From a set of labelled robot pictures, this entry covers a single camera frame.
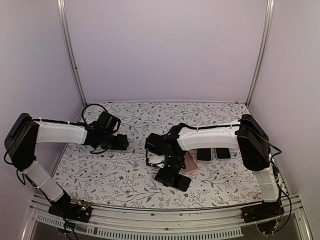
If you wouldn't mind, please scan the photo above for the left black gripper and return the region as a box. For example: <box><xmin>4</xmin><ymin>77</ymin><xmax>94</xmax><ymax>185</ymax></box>
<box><xmin>100</xmin><ymin>132</ymin><xmax>129</xmax><ymax>151</ymax></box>

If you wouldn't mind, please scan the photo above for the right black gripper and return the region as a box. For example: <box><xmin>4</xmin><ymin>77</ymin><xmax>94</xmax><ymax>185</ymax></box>
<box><xmin>157</xmin><ymin>153</ymin><xmax>185</xmax><ymax>187</ymax></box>

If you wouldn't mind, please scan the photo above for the pink phone case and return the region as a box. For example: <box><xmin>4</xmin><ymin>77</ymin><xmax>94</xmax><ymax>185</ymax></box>
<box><xmin>181</xmin><ymin>152</ymin><xmax>198</xmax><ymax>174</ymax></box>

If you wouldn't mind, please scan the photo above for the black phone teal edge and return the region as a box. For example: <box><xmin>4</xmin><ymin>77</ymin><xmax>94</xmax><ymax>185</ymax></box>
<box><xmin>196</xmin><ymin>148</ymin><xmax>212</xmax><ymax>162</ymax></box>

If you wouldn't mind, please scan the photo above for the lilac phone case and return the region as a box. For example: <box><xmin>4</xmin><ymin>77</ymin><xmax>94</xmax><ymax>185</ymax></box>
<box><xmin>214</xmin><ymin>147</ymin><xmax>232</xmax><ymax>161</ymax></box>

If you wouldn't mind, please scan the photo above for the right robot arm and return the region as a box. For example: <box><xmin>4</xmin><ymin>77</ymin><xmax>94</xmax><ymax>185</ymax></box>
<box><xmin>144</xmin><ymin>114</ymin><xmax>281</xmax><ymax>218</ymax></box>

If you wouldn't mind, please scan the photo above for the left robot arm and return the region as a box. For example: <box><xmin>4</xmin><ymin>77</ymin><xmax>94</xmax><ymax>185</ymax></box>
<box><xmin>3</xmin><ymin>111</ymin><xmax>129</xmax><ymax>217</ymax></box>

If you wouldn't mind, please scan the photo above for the floral patterned table mat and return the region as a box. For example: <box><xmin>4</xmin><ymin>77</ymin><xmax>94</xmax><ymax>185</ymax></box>
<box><xmin>54</xmin><ymin>102</ymin><xmax>263</xmax><ymax>209</ymax></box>

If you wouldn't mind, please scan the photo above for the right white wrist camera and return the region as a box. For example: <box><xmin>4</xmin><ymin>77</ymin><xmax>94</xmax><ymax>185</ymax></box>
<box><xmin>146</xmin><ymin>155</ymin><xmax>165</xmax><ymax>169</ymax></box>

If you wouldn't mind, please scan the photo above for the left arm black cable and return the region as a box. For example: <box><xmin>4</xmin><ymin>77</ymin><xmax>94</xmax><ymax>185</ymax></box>
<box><xmin>81</xmin><ymin>103</ymin><xmax>108</xmax><ymax>126</ymax></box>

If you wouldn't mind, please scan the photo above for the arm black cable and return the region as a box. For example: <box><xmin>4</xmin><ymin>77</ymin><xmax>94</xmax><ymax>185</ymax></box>
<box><xmin>81</xmin><ymin>103</ymin><xmax>108</xmax><ymax>126</ymax></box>
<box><xmin>184</xmin><ymin>119</ymin><xmax>242</xmax><ymax>131</ymax></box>

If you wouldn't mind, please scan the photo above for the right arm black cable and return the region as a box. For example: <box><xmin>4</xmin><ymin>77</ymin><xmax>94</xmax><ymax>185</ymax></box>
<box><xmin>184</xmin><ymin>119</ymin><xmax>242</xmax><ymax>131</ymax></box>

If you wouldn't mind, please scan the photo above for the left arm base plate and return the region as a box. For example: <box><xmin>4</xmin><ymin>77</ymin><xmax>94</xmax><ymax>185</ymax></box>
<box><xmin>48</xmin><ymin>200</ymin><xmax>93</xmax><ymax>223</ymax></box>

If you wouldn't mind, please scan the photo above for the front aluminium rail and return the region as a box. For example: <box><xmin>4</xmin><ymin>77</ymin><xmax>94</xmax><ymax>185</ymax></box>
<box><xmin>27</xmin><ymin>193</ymin><xmax>305</xmax><ymax>232</ymax></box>

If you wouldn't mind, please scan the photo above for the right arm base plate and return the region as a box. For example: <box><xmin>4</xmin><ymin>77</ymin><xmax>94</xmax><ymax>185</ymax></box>
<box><xmin>241</xmin><ymin>201</ymin><xmax>285</xmax><ymax>223</ymax></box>

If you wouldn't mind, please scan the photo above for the left aluminium frame post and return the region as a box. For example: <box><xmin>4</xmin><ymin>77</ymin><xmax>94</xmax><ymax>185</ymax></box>
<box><xmin>56</xmin><ymin>0</ymin><xmax>87</xmax><ymax>106</ymax></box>

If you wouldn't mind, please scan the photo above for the aluminium frame post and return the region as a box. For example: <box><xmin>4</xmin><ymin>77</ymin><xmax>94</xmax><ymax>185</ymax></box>
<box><xmin>245</xmin><ymin>0</ymin><xmax>275</xmax><ymax>109</ymax></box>
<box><xmin>56</xmin><ymin>0</ymin><xmax>87</xmax><ymax>106</ymax></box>

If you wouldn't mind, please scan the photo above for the right aluminium frame post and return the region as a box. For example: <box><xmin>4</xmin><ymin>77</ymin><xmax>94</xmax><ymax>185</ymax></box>
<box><xmin>245</xmin><ymin>0</ymin><xmax>275</xmax><ymax>109</ymax></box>

